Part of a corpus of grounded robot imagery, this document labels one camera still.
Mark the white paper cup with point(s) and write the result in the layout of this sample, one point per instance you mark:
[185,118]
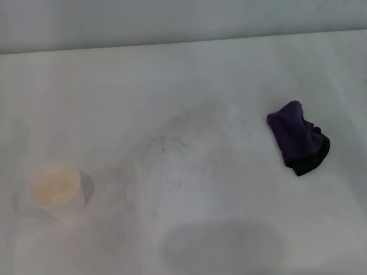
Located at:
[54,189]

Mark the purple rag with black edge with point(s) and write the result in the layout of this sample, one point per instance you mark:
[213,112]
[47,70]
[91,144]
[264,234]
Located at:
[298,137]

